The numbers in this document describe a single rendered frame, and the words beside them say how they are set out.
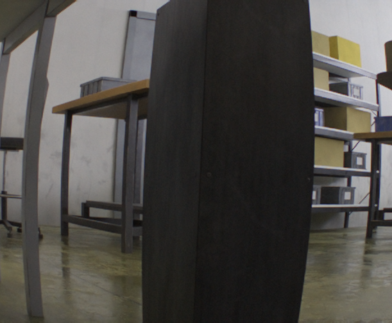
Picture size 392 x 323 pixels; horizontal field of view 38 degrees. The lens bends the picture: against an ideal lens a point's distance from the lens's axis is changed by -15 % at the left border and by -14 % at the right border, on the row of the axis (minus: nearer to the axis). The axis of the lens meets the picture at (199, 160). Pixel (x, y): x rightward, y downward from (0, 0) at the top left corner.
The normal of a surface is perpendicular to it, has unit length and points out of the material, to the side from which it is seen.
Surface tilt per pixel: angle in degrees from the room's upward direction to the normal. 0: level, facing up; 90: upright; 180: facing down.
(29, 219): 90
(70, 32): 90
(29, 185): 90
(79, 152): 90
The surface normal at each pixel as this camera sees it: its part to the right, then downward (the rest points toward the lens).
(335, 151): 0.58, -0.02
